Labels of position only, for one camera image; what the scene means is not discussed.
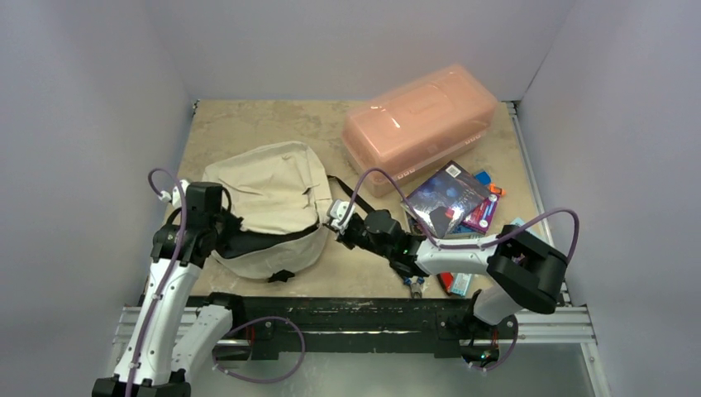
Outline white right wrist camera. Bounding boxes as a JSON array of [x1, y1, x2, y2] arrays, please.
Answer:
[[327, 199, 355, 234]]

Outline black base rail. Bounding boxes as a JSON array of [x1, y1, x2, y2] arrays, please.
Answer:
[[186, 295, 518, 360]]

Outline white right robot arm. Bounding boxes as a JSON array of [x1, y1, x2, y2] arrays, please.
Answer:
[[336, 210, 570, 337]]

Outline light blue treehouse book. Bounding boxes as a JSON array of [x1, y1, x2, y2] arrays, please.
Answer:
[[509, 218, 541, 238]]

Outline translucent pink plastic box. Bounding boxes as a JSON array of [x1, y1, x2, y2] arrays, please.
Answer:
[[341, 65, 498, 184]]

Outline teal pencil pack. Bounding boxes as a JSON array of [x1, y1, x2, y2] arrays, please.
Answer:
[[449, 273, 473, 297]]

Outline blue handled pliers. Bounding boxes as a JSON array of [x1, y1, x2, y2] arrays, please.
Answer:
[[403, 276, 425, 299]]

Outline orange blue small item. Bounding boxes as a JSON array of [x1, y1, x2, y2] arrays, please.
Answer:
[[474, 170, 506, 197]]

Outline beige canvas backpack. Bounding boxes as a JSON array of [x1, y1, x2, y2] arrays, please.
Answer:
[[203, 141, 353, 282]]

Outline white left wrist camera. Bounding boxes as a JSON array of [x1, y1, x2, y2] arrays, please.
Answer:
[[159, 179, 191, 208]]

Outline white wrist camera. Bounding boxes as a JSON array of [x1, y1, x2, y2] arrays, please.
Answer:
[[327, 199, 355, 234], [159, 179, 191, 208]]

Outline dark blue shiny book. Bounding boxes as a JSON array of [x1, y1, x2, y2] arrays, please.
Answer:
[[400, 160, 491, 239]]

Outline purple comic book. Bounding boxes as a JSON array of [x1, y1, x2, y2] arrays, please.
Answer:
[[462, 194, 500, 235]]

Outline red handled cutter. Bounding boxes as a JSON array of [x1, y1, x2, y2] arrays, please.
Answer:
[[436, 273, 454, 295]]

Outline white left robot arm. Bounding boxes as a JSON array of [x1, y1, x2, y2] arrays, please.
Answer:
[[92, 182, 246, 396]]

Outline aluminium frame rail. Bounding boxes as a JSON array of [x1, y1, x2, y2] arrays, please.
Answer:
[[505, 102, 597, 344]]

